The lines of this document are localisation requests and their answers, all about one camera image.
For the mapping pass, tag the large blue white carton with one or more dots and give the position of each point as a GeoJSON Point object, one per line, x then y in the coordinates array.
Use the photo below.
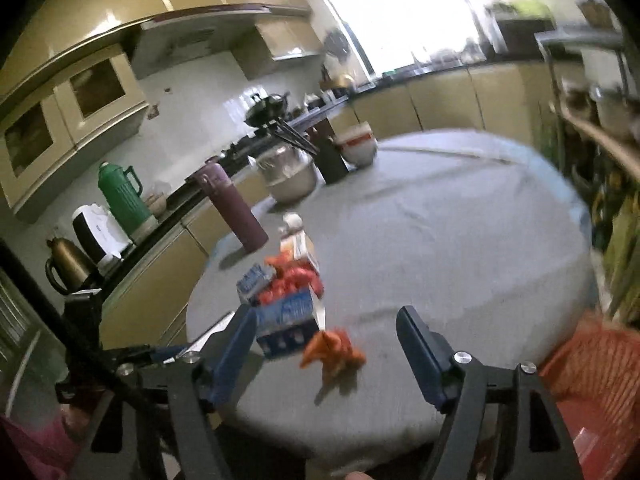
{"type": "Point", "coordinates": [290, 325]}

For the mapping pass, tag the red plastic basket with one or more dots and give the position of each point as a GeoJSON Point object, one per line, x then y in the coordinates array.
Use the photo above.
{"type": "Point", "coordinates": [600, 375]}

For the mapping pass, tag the steel pot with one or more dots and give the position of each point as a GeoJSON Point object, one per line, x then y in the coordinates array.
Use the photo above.
{"type": "Point", "coordinates": [290, 180]}

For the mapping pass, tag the purple insulated bottle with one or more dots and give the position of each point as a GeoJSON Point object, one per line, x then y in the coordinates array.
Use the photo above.
{"type": "Point", "coordinates": [235, 210]}

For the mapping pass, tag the pink clothing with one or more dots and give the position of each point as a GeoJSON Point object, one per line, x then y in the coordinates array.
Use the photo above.
{"type": "Point", "coordinates": [30, 450]}

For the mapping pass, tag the metal storage rack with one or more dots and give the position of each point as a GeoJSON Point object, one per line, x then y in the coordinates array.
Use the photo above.
{"type": "Point", "coordinates": [615, 120]}

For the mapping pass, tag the black wok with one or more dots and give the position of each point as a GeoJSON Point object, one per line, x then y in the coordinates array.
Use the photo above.
{"type": "Point", "coordinates": [265, 107]}

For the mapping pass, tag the dark microwave oven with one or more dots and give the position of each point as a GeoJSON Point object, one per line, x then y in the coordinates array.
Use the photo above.
{"type": "Point", "coordinates": [525, 37]}

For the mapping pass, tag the dark chopsticks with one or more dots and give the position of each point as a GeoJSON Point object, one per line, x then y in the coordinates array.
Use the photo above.
{"type": "Point", "coordinates": [295, 136]}

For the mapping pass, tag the small blue white carton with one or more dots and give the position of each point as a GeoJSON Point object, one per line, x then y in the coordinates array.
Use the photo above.
{"type": "Point", "coordinates": [255, 282]}

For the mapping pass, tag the grey tablecloth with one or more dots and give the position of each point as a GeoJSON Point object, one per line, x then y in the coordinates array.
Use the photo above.
{"type": "Point", "coordinates": [425, 235]}

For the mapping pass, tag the red wrapper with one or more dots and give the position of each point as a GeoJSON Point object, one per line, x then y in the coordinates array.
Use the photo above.
{"type": "Point", "coordinates": [292, 282]}

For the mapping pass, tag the beige kitchen counter cabinets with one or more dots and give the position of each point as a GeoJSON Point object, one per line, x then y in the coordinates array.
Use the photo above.
{"type": "Point", "coordinates": [450, 95]}

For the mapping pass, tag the orange box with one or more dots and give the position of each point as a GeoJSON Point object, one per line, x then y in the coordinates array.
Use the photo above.
{"type": "Point", "coordinates": [300, 250]}

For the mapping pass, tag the dark chopstick holder cup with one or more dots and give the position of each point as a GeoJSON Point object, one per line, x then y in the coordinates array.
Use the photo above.
{"type": "Point", "coordinates": [332, 160]}

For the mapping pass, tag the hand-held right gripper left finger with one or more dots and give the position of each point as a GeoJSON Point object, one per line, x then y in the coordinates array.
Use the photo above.
{"type": "Point", "coordinates": [235, 355]}

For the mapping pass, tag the gas stove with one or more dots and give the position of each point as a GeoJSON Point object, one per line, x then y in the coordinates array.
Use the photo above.
{"type": "Point", "coordinates": [240, 149]}

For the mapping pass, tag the green thermos jug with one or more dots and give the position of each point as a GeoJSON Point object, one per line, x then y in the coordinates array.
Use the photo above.
{"type": "Point", "coordinates": [122, 200]}

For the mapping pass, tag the steel range hood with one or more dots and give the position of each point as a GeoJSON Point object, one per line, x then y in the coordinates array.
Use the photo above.
{"type": "Point", "coordinates": [200, 40]}

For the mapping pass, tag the brass kettle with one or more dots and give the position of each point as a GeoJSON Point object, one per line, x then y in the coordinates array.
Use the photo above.
{"type": "Point", "coordinates": [70, 265]}

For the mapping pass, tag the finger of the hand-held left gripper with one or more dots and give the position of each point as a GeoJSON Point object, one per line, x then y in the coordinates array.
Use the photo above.
{"type": "Point", "coordinates": [170, 351]}

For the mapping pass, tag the beige wall cabinets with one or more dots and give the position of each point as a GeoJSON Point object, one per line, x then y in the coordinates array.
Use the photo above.
{"type": "Point", "coordinates": [75, 110]}

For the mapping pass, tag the orange wrapper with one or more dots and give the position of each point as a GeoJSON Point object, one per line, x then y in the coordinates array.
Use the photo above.
{"type": "Point", "coordinates": [335, 355]}

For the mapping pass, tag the stacked white bowls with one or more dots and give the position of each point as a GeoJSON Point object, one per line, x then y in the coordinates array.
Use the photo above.
{"type": "Point", "coordinates": [357, 147]}

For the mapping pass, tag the kitchen window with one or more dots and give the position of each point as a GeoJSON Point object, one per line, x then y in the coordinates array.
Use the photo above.
{"type": "Point", "coordinates": [400, 15]}

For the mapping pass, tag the white electric kettle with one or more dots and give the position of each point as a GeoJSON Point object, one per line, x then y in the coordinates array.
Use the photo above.
{"type": "Point", "coordinates": [100, 232]}

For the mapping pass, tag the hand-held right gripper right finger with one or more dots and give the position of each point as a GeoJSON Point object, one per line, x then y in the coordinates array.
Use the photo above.
{"type": "Point", "coordinates": [417, 352]}

